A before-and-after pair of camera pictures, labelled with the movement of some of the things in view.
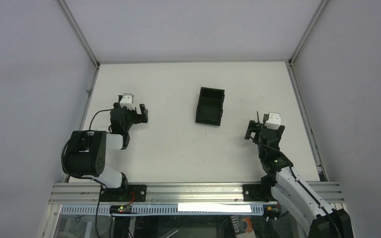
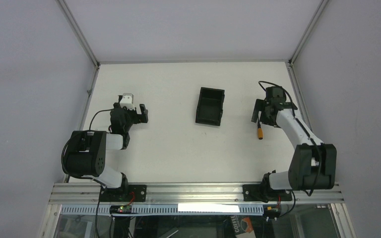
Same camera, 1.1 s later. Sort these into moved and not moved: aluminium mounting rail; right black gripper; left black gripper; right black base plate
Moved: right black gripper
Not moved: left black gripper; aluminium mounting rail; right black base plate
